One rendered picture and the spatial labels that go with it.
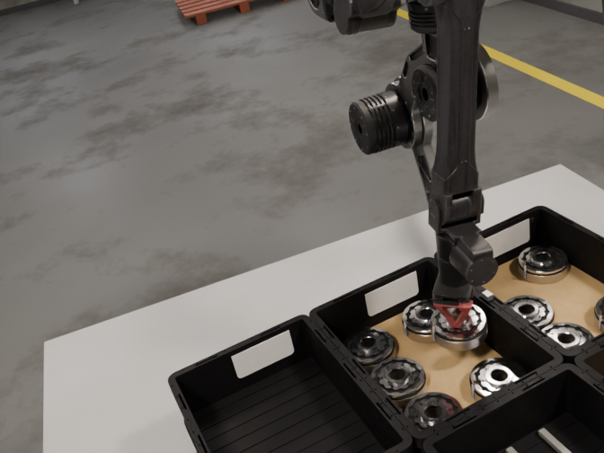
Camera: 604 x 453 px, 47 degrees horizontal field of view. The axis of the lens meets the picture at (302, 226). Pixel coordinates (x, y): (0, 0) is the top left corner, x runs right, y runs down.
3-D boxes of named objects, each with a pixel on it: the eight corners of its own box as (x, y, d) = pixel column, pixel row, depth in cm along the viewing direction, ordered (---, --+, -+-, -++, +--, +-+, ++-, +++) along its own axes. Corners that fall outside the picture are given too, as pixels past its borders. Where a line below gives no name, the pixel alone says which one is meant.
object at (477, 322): (421, 317, 132) (420, 315, 132) (464, 297, 135) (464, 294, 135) (451, 348, 124) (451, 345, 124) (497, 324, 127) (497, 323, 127)
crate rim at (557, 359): (307, 320, 140) (306, 311, 139) (430, 263, 148) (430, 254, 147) (419, 452, 108) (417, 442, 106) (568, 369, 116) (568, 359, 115)
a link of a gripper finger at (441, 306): (478, 311, 130) (476, 272, 125) (473, 338, 124) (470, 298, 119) (442, 307, 132) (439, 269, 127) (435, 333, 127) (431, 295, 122)
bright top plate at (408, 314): (393, 315, 144) (392, 313, 144) (431, 295, 147) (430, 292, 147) (421, 340, 136) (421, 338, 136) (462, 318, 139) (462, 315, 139)
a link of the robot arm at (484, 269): (475, 184, 117) (429, 195, 115) (512, 217, 107) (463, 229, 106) (471, 243, 123) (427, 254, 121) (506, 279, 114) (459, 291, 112)
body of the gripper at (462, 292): (478, 269, 127) (476, 236, 123) (469, 306, 120) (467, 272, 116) (443, 266, 130) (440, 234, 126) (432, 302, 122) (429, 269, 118)
